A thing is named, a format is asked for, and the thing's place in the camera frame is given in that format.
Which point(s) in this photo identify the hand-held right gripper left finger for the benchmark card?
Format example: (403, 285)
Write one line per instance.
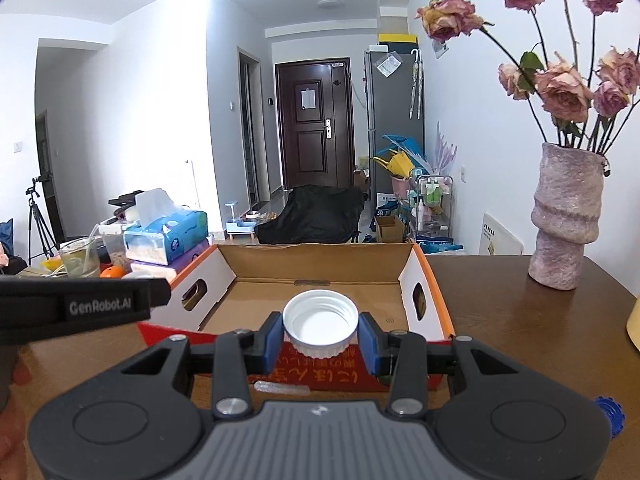
(274, 347)

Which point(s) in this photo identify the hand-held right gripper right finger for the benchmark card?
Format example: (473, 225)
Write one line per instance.
(367, 347)

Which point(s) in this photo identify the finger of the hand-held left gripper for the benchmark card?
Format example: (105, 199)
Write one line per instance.
(160, 293)

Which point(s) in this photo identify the white plastic jar lid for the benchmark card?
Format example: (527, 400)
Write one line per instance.
(320, 325)

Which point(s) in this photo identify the orange red cardboard box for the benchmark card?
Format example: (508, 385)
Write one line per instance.
(310, 265)

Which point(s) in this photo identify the person's left hand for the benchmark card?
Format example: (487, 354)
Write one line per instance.
(17, 377)

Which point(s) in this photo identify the orange fruit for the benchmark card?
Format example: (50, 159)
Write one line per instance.
(111, 272)

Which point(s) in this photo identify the clear plastic packet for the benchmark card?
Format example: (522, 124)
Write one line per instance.
(282, 389)

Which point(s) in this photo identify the purple white tissue pack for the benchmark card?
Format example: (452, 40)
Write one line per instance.
(190, 257)

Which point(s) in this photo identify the clear drinking glass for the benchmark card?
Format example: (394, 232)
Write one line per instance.
(80, 260)

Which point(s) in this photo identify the clear plastic food container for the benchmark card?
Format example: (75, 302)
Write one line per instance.
(115, 247)

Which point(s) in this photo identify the blue tissue pack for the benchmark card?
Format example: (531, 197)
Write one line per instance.
(175, 235)

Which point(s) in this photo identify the blue white pet feeder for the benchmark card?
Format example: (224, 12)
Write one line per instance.
(240, 227)

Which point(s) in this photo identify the small brown cardboard box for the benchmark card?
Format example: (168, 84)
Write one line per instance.
(390, 230)

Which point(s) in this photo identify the blue printed bag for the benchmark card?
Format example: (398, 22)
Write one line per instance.
(440, 246)

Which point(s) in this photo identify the black folding chair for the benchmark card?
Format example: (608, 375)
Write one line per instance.
(310, 215)

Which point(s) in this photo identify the white blue paper package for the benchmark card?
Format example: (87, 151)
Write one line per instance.
(387, 205)

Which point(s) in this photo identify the metal storage cart with bottles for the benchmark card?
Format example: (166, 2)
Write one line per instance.
(430, 195)

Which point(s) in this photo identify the pink plastic bucket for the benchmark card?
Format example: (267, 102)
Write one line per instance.
(400, 185)

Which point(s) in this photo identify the white flat board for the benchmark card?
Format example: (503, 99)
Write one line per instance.
(500, 240)

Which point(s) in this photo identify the dark brown entrance door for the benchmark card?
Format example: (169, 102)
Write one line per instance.
(310, 150)

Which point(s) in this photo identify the purple feather decoration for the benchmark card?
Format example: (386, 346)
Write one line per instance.
(445, 152)

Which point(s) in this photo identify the pink textured ceramic vase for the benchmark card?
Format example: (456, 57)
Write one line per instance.
(565, 220)

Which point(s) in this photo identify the grey refrigerator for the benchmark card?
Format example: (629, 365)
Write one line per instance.
(395, 110)

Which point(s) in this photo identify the white paper notice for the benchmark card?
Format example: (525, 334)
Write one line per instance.
(308, 98)

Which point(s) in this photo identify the blue ridged plastic cap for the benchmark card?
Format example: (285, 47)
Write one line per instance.
(612, 412)

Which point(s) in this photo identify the white folded umbrella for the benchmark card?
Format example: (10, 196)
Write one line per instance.
(416, 85)

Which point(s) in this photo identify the cream yellow thermos jug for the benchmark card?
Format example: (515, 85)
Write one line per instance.
(634, 322)

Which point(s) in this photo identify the clear bag with papers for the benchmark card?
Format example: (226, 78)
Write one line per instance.
(389, 66)

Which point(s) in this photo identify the yellow and black flat box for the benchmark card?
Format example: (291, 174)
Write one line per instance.
(397, 39)

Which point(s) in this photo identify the bunch of dried pink roses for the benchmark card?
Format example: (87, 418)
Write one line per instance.
(562, 92)

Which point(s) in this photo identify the round ceiling lamp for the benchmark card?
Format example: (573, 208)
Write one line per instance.
(331, 4)

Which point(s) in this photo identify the black camera tripod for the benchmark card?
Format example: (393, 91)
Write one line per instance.
(34, 210)

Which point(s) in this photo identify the interior door frame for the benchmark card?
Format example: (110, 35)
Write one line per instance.
(242, 125)

